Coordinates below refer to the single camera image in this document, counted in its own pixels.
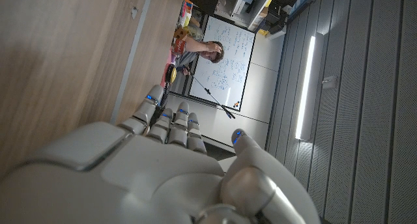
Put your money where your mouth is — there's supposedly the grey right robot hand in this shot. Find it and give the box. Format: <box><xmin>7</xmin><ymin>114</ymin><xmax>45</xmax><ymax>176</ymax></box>
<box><xmin>0</xmin><ymin>84</ymin><xmax>322</xmax><ymax>224</ymax></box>

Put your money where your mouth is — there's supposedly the long ceiling light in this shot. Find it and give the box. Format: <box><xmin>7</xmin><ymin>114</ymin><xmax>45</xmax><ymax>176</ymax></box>
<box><xmin>295</xmin><ymin>31</ymin><xmax>325</xmax><ymax>142</ymax></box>

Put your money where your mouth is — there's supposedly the whiteboard with black frame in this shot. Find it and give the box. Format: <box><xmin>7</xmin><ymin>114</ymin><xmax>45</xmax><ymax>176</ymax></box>
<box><xmin>188</xmin><ymin>15</ymin><xmax>257</xmax><ymax>113</ymax></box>

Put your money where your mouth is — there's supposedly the pink box yellow button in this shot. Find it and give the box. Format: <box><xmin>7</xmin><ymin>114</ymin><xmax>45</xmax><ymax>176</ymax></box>
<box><xmin>161</xmin><ymin>63</ymin><xmax>178</xmax><ymax>85</ymax></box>

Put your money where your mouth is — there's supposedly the seated person grey shirt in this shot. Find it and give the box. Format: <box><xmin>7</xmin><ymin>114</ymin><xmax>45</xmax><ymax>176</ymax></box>
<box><xmin>171</xmin><ymin>35</ymin><xmax>225</xmax><ymax>77</ymax></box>

